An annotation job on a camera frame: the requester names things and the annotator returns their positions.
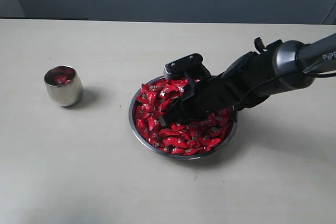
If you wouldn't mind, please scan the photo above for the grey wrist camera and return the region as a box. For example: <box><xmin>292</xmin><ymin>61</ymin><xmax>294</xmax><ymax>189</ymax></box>
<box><xmin>163</xmin><ymin>53</ymin><xmax>211</xmax><ymax>80</ymax></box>

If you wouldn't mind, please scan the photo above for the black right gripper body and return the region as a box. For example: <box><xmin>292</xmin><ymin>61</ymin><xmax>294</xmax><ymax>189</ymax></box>
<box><xmin>170</xmin><ymin>74</ymin><xmax>252</xmax><ymax>123</ymax></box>

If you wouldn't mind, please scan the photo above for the round steel bowl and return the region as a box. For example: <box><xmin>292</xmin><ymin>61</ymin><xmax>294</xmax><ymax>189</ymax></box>
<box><xmin>128</xmin><ymin>72</ymin><xmax>238</xmax><ymax>161</ymax></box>

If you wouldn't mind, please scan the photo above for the steel cup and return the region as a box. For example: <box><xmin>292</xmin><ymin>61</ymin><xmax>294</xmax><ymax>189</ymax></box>
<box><xmin>44</xmin><ymin>66</ymin><xmax>83</xmax><ymax>107</ymax></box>

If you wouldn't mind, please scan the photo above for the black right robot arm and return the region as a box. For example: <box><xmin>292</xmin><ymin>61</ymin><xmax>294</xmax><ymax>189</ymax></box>
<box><xmin>160</xmin><ymin>34</ymin><xmax>335</xmax><ymax>126</ymax></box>

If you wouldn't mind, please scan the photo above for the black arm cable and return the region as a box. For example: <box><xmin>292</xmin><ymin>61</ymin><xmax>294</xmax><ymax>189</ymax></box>
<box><xmin>232</xmin><ymin>37</ymin><xmax>336</xmax><ymax>112</ymax></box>

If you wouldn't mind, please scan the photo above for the pile of red candies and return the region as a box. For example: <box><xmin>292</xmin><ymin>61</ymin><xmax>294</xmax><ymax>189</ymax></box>
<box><xmin>134</xmin><ymin>77</ymin><xmax>234</xmax><ymax>156</ymax></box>

